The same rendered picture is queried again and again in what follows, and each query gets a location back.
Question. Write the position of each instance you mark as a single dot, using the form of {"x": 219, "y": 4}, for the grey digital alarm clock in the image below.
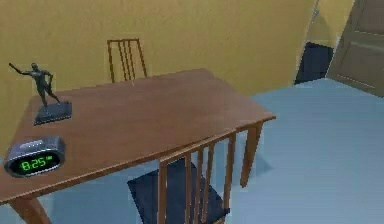
{"x": 35, "y": 156}

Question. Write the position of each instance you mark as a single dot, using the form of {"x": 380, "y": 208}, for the brown wooden table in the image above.
{"x": 140, "y": 113}

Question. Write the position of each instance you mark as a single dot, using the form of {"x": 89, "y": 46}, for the dark bronze figure statue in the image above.
{"x": 50, "y": 110}

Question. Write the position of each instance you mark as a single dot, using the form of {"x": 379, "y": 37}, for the brown wooden room door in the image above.
{"x": 361, "y": 50}

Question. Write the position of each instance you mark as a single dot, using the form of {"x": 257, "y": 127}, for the wooden chair with dark seat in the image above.
{"x": 126, "y": 60}
{"x": 186, "y": 190}

